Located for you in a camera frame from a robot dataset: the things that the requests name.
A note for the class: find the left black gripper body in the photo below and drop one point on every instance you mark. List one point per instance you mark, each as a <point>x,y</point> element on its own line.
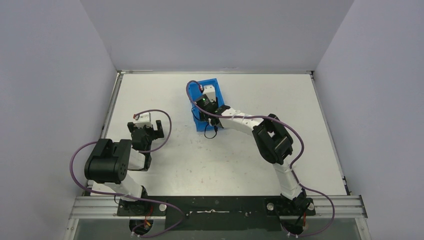
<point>145,129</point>

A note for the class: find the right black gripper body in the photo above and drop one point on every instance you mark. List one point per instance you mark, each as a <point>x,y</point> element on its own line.
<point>202,115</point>

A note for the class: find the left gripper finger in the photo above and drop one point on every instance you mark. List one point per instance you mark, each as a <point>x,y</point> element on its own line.
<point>159,133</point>
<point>131,126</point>

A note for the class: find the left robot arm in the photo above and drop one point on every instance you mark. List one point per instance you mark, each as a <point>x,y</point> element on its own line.
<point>110,162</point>

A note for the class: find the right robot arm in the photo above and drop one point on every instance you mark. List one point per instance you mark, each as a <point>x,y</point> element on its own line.
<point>272,140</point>

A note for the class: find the blue plastic bin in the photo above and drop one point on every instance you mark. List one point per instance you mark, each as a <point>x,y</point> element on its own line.
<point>194,92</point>

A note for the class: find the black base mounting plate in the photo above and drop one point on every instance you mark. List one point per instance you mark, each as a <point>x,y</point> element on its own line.
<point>221,213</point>

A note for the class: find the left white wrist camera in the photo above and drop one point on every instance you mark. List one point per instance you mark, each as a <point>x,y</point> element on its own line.
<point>143,120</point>

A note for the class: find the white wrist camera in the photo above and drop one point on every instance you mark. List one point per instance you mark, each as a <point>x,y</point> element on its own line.
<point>143,120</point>
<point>210,92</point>

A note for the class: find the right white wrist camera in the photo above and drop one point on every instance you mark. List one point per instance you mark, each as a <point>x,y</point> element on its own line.
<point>210,92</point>

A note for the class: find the aluminium front rail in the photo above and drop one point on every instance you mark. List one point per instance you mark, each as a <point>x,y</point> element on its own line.
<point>104,207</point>

